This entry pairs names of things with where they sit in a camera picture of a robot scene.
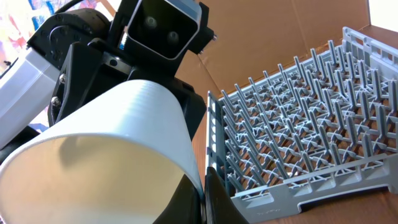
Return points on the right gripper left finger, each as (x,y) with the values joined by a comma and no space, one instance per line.
(184,206)

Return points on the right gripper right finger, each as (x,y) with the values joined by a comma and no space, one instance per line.
(219,207)

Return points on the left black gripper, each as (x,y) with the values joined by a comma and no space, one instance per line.
(90,70)

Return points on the white cup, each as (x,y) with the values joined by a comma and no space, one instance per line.
(118,159)

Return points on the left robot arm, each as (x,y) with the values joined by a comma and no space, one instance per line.
(28,83)

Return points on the grey plastic dish rack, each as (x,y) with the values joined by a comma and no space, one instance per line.
(324,127)

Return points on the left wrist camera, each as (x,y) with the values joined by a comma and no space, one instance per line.
(165,27)

